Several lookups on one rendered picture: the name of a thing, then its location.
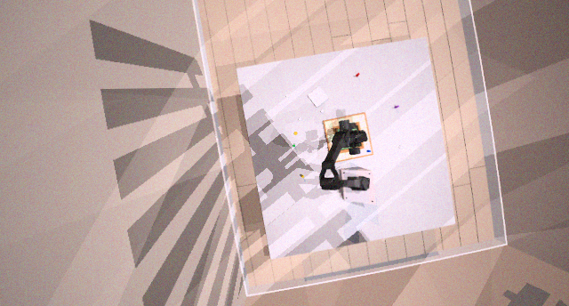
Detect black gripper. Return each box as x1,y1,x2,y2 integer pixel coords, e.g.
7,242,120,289
349,122,361,155

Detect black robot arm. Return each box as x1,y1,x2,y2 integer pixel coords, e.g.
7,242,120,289
319,119,370,191

